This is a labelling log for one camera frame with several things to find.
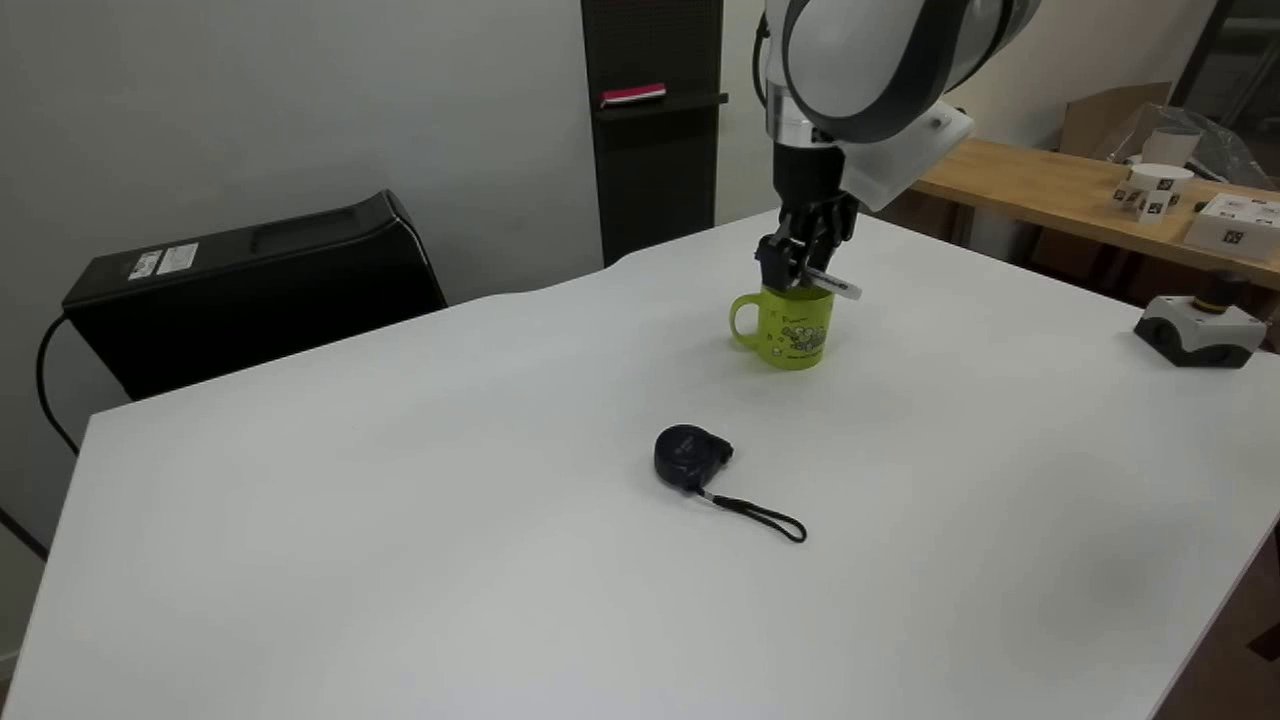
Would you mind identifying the pink flat item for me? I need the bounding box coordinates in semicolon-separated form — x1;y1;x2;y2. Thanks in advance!
595;78;673;112

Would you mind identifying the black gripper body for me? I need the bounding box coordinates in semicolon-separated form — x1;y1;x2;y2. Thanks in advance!
772;141;846;240

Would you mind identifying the brown cardboard box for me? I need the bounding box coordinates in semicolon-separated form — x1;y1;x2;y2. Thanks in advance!
1057;78;1178;162

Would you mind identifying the black power cable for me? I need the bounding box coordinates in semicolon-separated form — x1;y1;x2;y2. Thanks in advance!
31;309;87;458

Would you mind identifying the black tape measure with strap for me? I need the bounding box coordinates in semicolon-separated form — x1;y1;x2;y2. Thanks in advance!
649;419;810;548

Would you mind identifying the clear plastic container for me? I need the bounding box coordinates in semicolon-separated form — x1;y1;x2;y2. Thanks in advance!
1130;104;1240;179

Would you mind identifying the grey and black button device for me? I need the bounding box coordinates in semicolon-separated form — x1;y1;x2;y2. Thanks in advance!
1130;290;1268;370

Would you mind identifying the green ceramic mug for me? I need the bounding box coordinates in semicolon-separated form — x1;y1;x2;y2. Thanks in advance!
723;278;839;370

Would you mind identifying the small white tagged cube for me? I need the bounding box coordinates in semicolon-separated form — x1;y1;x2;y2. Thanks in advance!
1109;156;1198;220

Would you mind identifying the black computer tower case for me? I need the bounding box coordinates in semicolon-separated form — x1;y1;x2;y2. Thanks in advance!
59;189;450;403

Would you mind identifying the black metal frame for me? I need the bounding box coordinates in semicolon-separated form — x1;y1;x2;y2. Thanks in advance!
1168;0;1280;208

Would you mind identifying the white flat tagged box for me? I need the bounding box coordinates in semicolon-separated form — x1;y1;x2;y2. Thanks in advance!
1178;193;1280;263

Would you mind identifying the black tall cabinet column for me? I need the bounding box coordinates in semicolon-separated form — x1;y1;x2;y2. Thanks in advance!
575;0;730;266

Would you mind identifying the wooden side table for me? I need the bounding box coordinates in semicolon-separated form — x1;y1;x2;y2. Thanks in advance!
917;134;1280;290

